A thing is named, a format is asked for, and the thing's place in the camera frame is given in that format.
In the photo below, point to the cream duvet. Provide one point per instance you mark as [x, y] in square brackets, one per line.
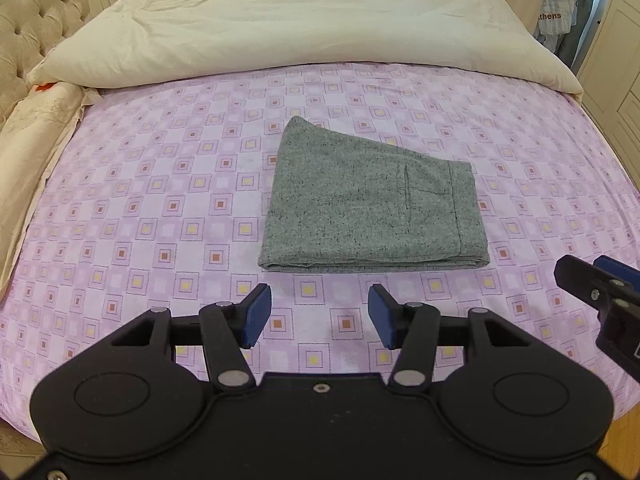
[300, 20]

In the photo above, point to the purple patterned bed sheet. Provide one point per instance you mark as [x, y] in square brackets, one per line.
[150, 185]

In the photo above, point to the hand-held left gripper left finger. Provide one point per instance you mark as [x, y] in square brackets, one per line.
[255, 317]

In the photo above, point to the white wardrobe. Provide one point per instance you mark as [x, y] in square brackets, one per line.
[617, 60]

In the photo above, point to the grey pants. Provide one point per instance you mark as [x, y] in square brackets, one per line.
[360, 200]

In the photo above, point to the beige embroidered blanket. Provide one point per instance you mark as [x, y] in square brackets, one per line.
[35, 135]

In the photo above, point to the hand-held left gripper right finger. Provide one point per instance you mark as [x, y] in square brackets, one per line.
[380, 320]

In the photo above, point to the small orange cloth piece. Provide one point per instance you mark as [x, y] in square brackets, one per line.
[41, 87]

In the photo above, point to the white printed hanging cloth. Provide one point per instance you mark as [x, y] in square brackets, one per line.
[555, 5]

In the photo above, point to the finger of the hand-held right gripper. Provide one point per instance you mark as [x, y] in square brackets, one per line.
[575, 275]
[622, 272]

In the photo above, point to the grey hanging garment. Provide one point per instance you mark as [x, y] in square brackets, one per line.
[580, 20]

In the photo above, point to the beige tufted headboard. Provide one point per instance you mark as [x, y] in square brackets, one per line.
[35, 20]

